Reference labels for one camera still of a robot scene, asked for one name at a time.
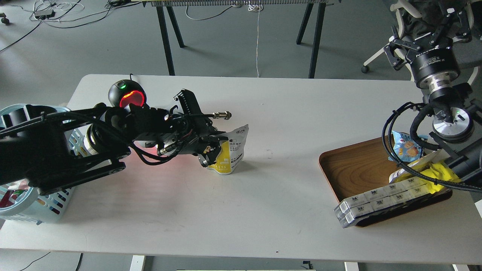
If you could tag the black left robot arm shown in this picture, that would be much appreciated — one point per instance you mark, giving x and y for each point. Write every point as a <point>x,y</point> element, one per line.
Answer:
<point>56,150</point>

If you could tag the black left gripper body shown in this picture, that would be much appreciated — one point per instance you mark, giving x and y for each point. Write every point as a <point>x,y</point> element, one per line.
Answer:
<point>188,124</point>

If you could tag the long white snack box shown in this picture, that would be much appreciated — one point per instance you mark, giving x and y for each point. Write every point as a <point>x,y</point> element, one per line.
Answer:
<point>381,203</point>

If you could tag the blue snack bag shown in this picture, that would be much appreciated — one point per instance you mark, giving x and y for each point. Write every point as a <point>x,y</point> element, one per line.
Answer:
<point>405,147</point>

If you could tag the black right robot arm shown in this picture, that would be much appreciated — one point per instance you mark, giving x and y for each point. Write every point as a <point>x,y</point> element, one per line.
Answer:
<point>424,41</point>

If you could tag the brown wooden tray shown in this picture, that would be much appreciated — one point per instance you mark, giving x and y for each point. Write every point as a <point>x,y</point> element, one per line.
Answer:
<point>358,168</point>

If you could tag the black barcode scanner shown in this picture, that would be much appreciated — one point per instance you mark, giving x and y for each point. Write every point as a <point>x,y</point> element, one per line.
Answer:
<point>125,92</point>

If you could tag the yellow cartoon snack bag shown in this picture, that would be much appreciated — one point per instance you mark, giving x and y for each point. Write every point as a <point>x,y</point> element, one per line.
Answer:
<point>434,170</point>

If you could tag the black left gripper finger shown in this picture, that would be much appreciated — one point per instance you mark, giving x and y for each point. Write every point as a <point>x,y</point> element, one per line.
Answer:
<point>209,148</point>

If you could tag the red white snack bag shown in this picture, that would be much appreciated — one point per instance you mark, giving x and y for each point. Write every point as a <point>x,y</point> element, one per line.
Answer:
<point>10,193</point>

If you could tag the black table legs background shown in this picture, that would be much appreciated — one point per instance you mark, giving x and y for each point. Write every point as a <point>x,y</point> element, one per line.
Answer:
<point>256,38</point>

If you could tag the yellow white snack pouch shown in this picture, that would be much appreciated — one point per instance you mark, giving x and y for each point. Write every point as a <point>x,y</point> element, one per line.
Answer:
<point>232,150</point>

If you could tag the yellow white pouch on tray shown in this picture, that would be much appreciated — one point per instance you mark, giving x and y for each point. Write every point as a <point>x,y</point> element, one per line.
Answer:
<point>418,165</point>

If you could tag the light blue plastic basket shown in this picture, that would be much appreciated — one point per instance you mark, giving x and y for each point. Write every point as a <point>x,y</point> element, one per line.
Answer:
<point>32,207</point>

